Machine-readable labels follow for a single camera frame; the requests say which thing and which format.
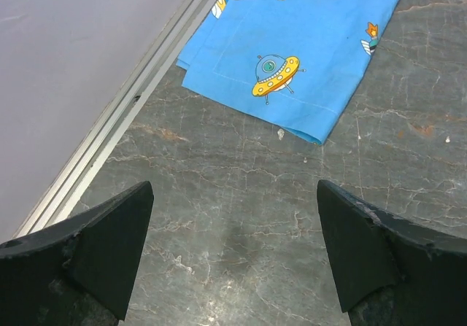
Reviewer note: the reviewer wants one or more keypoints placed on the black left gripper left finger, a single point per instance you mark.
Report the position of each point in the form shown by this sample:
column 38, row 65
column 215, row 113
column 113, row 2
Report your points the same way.
column 80, row 271

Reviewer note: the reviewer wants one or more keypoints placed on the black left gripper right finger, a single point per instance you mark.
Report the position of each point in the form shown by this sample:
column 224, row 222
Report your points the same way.
column 388, row 270

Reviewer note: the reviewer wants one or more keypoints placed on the blue cartoon print cloth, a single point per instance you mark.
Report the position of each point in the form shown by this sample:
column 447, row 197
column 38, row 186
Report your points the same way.
column 293, row 63

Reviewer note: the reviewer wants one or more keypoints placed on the aluminium frame rail left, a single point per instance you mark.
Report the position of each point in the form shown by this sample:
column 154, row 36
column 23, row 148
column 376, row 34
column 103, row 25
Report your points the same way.
column 63, row 194

